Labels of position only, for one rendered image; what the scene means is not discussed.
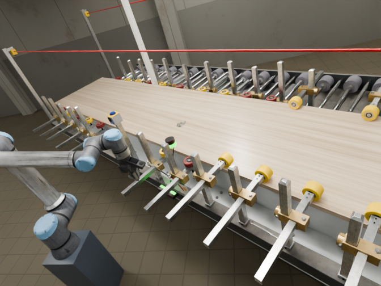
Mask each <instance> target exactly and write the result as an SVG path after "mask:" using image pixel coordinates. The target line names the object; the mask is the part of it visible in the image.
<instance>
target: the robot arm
mask: <svg viewBox="0 0 381 286"><path fill-rule="evenodd" d="M13 143H14V140H13V138H12V137H11V136H10V135H9V134H7V133H5V132H0V167H5V168H6V169H7V170H8V171H9V172H10V173H12V175H13V176H14V177H16V178H17V180H19V181H20V182H21V183H22V184H23V185H24V186H25V187H26V188H28V189H29V190H30V191H31V192H32V193H33V194H34V195H35V196H36V197H37V198H38V199H39V200H40V201H41V202H42V203H43V204H45V205H44V209H45V210H46V211H47V212H48V214H46V215H44V217H41V218H40V219H39V220H38V221H37V222H36V223H35V226H34V229H33V232H34V234H35V235H36V237H37V238H38V239H40V240H41V241H42V242H43V243H44V244H45V245H46V246H48V247H49V248H50V250H51V253H52V256H53V257H54V258H55V259H56V260H63V259H65V258H67V257H69V256H70V255H71V254H73V253H74V252H75V250H76V249H77V248H78V246H79V243H80V237H79V235H77V234H76V233H73V232H70V231H69V230H68V228H67V226H68V224H69V222H70V220H71V218H72V216H73V214H74V212H75V210H76V208H77V204H78V202H77V199H76V198H75V197H74V196H73V195H71V194H67V193H63V192H60V193H59V192H58V191H57V190H56V189H55V188H54V187H53V186H52V185H51V184H50V183H49V182H48V181H47V180H46V179H45V178H44V177H43V176H42V175H41V174H40V173H39V172H38V171H37V170H36V169H35V167H74V168H77V169H78V170H80V171H83V172H88V171H91V170H92V169H93V168H94V167H95V165H96V162H97V160H98V158H99V156H100V154H101V152H102V151H104V150H109V149H111V150H112V152H113V154H114V155H115V157H116V159H118V160H119V161H120V163H119V166H118V168H119V169H120V171H121V173H129V176H128V177H129V178H131V179H134V180H136V181H139V169H141V170H142V169H143V168H144V166H145V164H146V162H144V161H141V160H139V159H136V158H134V157H131V156H130V150H129V148H128V146H127V144H126V142H125V140H124V138H123V136H122V133H121V132H120V131H119V130H118V129H110V130H107V131H106V132H105V133H104V134H103V135H99V136H94V137H89V138H86V139H85V140H84V142H83V150H82V151H74V152H19V151H18V150H17V149H16V147H15V146H14V145H13Z"/></svg>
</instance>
